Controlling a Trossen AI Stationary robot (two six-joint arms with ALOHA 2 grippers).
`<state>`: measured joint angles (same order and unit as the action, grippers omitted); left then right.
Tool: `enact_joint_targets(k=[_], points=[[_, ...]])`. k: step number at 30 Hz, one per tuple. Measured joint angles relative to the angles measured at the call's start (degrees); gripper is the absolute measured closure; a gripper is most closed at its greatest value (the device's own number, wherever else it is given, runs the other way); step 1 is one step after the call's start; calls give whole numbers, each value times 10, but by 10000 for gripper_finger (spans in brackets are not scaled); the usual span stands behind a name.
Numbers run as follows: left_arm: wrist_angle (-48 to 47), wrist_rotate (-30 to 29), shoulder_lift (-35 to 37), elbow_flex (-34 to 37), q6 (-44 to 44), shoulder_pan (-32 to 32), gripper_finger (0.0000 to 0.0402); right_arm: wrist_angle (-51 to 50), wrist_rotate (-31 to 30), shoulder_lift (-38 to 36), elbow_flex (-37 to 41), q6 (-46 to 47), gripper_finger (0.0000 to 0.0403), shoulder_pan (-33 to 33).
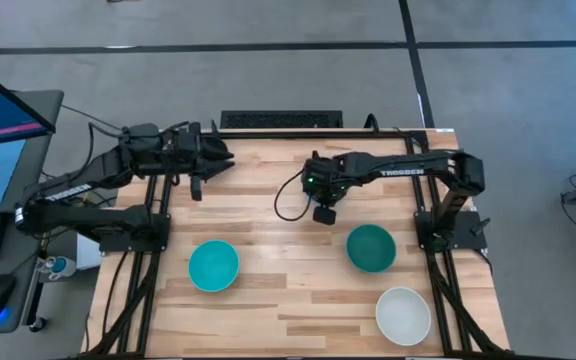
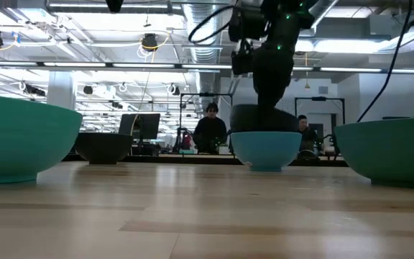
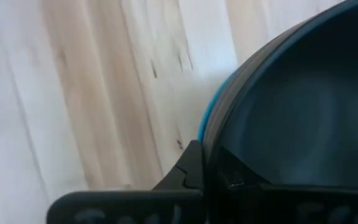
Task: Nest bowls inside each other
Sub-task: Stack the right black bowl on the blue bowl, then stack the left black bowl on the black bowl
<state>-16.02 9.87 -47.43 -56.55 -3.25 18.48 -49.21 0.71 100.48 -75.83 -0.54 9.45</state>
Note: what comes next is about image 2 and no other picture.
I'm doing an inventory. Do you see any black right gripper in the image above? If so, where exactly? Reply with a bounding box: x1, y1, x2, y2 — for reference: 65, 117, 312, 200
252, 43, 295, 107

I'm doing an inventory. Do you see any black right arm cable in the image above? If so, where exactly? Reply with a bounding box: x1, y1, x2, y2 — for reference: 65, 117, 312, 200
188, 4, 237, 45

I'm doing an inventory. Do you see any black bowl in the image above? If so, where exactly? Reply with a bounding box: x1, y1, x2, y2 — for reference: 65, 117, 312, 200
74, 132, 134, 165
229, 104, 300, 133

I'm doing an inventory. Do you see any person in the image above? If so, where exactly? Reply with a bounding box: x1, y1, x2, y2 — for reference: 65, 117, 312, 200
295, 114, 320, 152
192, 102, 229, 155

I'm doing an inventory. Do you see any large teal green bowl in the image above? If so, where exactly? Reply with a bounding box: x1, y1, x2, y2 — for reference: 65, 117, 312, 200
334, 117, 414, 190
0, 94, 83, 186

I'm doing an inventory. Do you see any silver ventilation duct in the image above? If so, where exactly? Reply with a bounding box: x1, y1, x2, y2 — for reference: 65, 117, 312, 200
182, 3, 223, 104
309, 0, 339, 19

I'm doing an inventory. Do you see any light blue bowl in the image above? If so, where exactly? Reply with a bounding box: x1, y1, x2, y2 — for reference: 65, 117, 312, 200
230, 131, 303, 172

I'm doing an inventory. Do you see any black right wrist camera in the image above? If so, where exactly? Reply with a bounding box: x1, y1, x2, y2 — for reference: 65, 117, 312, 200
231, 50, 255, 76

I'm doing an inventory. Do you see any long hanging black cable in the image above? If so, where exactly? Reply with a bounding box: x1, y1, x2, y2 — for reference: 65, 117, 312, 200
356, 0, 414, 123

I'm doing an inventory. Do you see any white building column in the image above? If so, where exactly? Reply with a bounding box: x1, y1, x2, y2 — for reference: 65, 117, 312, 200
47, 70, 78, 110

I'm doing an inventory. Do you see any black computer monitor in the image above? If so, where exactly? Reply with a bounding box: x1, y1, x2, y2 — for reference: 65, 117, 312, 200
118, 113, 162, 155

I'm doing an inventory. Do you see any long ceiling light strip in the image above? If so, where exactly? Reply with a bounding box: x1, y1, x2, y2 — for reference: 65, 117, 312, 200
0, 60, 414, 75

